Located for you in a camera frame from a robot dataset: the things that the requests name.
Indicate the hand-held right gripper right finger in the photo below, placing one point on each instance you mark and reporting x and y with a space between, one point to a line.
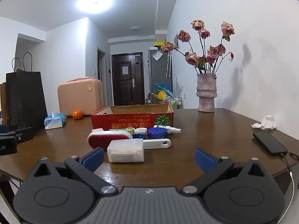
205 159

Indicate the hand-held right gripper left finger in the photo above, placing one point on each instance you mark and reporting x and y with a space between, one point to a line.
94 159

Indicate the red white lint brush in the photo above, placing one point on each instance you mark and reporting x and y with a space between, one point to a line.
105 138

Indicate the green white tube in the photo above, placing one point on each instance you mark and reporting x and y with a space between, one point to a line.
132 131

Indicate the red cardboard box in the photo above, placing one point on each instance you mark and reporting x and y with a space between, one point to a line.
130 120

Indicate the blue round container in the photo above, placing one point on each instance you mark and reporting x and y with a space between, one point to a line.
156 134

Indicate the black paper bag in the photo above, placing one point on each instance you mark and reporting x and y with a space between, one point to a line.
25 100

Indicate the orange fruit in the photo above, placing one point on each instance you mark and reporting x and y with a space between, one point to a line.
77 115

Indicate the blue tissue pack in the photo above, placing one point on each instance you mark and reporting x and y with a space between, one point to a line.
55 121

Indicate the pink suitcase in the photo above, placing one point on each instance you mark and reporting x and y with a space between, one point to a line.
80 95

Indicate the pile of colourful toys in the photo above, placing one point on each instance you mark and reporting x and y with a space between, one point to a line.
174 102

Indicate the black smartphone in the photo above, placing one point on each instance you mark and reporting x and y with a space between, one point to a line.
269 143

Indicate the pink ceramic vase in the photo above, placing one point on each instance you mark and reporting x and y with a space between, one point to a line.
206 93

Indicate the crumpled white tissue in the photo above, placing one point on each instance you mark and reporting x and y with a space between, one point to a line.
266 122

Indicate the yellow watering can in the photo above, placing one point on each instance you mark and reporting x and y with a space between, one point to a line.
160 95

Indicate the dark brown door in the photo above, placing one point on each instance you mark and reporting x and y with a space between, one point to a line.
127 81

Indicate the side room door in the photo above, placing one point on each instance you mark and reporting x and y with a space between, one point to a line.
101 72

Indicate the grey refrigerator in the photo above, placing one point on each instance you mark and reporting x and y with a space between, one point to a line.
160 74

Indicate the dried pink roses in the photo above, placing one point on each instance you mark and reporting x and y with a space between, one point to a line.
192 58

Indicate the yellow box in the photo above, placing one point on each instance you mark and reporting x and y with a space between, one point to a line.
160 43

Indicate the small ceiling lamp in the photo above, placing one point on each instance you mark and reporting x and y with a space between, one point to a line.
135 28

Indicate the round ceiling light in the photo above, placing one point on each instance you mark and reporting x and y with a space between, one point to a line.
94 2

